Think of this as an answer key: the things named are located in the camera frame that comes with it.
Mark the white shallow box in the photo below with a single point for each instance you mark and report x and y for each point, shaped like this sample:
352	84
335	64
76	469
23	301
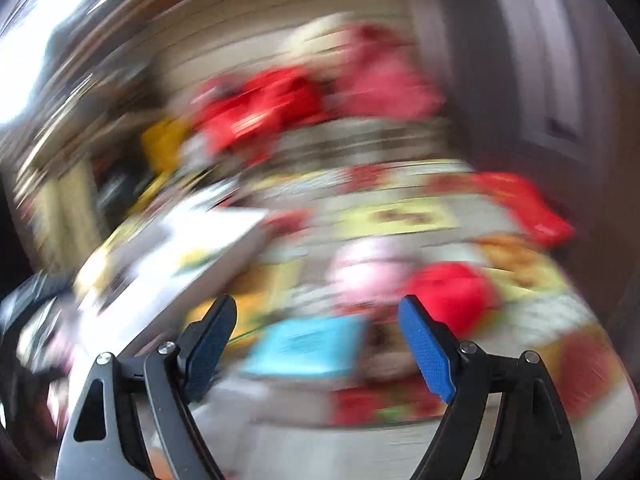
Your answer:
175	255

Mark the pink plush toy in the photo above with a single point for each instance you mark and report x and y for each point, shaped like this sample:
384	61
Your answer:
367	270

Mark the brown door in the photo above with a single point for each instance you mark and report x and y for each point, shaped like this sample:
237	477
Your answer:
525	60

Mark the red plastic bag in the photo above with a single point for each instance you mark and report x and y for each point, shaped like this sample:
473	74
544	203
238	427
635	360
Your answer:
520	205

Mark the yellow bag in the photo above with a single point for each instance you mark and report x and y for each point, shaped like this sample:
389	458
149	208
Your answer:
165	145

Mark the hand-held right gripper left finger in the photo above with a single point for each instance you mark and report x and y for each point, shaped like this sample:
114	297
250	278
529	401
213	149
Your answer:
210	345

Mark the cream ribbed cushion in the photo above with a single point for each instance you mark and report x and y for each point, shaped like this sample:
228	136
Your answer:
310	35

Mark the plaid covered bench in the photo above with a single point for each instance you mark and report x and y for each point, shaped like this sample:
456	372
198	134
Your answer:
350	145

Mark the red tote bag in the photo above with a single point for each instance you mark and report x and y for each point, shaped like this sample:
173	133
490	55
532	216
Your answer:
255	110

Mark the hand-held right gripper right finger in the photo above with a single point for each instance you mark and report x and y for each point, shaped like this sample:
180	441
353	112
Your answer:
430	350

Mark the fruit print tablecloth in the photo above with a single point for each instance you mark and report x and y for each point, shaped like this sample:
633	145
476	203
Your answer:
300	405

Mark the pink-red shopping bag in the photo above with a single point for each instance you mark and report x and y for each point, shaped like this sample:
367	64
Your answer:
385	85

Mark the red plush tomato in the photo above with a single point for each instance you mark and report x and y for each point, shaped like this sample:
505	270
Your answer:
450	290

